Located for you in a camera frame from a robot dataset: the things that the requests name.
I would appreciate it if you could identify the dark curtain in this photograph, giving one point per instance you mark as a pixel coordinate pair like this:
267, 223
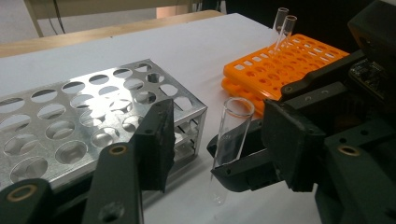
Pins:
311, 18

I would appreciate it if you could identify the clear glass test tube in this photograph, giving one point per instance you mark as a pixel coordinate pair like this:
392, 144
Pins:
288, 28
236, 124
281, 17

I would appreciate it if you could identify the orange plastic test tube rack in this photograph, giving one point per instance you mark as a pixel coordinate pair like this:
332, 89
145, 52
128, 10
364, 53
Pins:
280, 71

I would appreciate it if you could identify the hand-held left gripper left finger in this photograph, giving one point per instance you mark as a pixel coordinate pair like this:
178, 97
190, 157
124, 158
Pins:
155, 146

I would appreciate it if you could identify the silver metal test tube rack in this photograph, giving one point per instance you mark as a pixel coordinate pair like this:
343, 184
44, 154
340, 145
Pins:
71, 171

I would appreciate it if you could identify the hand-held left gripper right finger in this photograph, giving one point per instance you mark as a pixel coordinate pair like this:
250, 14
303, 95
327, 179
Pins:
292, 146

